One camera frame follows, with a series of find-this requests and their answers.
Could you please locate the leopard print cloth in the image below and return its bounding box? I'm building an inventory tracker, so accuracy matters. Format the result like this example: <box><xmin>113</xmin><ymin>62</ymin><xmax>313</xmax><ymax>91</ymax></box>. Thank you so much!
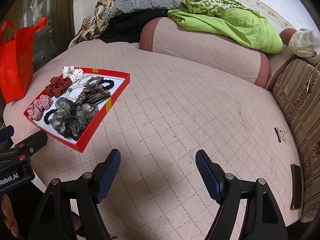
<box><xmin>68</xmin><ymin>0</ymin><xmax>115</xmax><ymax>49</ymax></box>

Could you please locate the dark brown phone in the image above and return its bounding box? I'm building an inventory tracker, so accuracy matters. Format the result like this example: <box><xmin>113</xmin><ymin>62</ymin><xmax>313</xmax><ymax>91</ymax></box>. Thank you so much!
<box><xmin>290</xmin><ymin>164</ymin><xmax>303</xmax><ymax>210</ymax></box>

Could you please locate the red white plaid scrunchie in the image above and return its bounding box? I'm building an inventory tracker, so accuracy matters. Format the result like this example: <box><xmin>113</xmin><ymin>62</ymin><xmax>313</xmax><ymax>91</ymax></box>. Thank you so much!
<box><xmin>26</xmin><ymin>94</ymin><xmax>53</xmax><ymax>121</ymax></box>

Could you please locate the grey organza scrunchie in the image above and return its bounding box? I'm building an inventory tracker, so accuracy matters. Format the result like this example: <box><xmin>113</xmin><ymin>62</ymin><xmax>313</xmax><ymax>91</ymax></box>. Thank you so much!
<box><xmin>43</xmin><ymin>98</ymin><xmax>99</xmax><ymax>141</ymax></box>

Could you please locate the striped brown cushion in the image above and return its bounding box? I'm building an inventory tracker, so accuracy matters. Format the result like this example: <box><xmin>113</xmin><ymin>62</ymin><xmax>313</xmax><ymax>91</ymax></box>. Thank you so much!
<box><xmin>272</xmin><ymin>59</ymin><xmax>319</xmax><ymax>223</ymax></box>

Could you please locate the pink bolster pillow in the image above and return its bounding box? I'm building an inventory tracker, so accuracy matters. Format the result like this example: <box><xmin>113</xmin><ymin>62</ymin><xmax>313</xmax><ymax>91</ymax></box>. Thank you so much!
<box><xmin>139</xmin><ymin>17</ymin><xmax>270</xmax><ymax>88</ymax></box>

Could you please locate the red dotted scrunchie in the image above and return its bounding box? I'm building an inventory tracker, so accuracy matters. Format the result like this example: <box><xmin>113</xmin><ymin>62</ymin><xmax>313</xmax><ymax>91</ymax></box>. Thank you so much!
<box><xmin>44</xmin><ymin>76</ymin><xmax>72</xmax><ymax>98</ymax></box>

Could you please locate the small hair clip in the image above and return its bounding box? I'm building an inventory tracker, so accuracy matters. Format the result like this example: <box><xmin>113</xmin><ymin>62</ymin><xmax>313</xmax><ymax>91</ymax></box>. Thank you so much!
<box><xmin>274</xmin><ymin>127</ymin><xmax>289</xmax><ymax>143</ymax></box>

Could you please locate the person's left hand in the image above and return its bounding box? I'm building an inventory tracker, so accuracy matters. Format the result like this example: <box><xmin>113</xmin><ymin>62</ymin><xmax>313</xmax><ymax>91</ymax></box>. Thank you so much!
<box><xmin>1</xmin><ymin>194</ymin><xmax>18</xmax><ymax>238</ymax></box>

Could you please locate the white floral scrunchie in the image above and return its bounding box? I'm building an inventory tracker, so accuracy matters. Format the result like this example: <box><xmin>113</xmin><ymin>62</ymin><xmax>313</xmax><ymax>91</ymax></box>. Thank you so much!
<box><xmin>62</xmin><ymin>66</ymin><xmax>84</xmax><ymax>83</ymax></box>

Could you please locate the black garment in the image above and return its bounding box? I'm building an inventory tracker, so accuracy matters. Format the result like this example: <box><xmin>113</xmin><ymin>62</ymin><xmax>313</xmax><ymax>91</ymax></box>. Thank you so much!
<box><xmin>98</xmin><ymin>9</ymin><xmax>168</xmax><ymax>43</ymax></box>

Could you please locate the black rhinestone hair claw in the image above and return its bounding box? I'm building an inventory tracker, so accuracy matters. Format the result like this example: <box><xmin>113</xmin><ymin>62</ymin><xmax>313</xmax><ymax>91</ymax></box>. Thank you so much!
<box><xmin>75</xmin><ymin>77</ymin><xmax>114</xmax><ymax>105</ymax></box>

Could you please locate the wooden glass door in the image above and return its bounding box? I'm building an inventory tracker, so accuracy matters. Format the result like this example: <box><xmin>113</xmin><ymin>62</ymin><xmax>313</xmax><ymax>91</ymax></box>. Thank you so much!
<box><xmin>1</xmin><ymin>0</ymin><xmax>75</xmax><ymax>71</ymax></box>

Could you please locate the red box lid tray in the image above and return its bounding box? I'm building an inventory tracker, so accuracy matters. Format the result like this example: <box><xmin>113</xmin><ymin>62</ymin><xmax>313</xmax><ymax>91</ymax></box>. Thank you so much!
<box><xmin>23</xmin><ymin>66</ymin><xmax>130</xmax><ymax>152</ymax></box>

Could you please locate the red gift bag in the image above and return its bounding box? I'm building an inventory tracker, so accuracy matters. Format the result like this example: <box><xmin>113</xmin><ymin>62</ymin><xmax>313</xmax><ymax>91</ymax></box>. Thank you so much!
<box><xmin>1</xmin><ymin>17</ymin><xmax>47</xmax><ymax>104</ymax></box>

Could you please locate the white plastic bag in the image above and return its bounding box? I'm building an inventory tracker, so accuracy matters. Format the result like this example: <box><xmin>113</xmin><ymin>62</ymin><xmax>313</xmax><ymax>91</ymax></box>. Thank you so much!
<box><xmin>288</xmin><ymin>28</ymin><xmax>320</xmax><ymax>64</ymax></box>

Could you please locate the pink quilted bedspread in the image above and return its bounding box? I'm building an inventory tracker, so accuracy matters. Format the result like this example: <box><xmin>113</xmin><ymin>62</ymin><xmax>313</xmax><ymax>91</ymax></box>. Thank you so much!
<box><xmin>3</xmin><ymin>40</ymin><xmax>301</xmax><ymax>239</ymax></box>

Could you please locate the white pearl bracelet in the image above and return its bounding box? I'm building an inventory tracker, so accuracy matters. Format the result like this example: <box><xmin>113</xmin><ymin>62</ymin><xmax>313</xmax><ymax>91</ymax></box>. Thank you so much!
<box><xmin>66</xmin><ymin>83</ymin><xmax>86</xmax><ymax>103</ymax></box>

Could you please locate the gold beaded bracelet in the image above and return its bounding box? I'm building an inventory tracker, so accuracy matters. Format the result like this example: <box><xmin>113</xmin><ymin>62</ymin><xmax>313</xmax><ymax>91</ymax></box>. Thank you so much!
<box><xmin>86</xmin><ymin>76</ymin><xmax>104</xmax><ymax>87</ymax></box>

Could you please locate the green blanket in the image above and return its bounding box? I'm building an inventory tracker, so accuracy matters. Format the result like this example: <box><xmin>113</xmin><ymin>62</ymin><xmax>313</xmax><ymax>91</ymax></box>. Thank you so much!
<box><xmin>168</xmin><ymin>0</ymin><xmax>283</xmax><ymax>54</ymax></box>

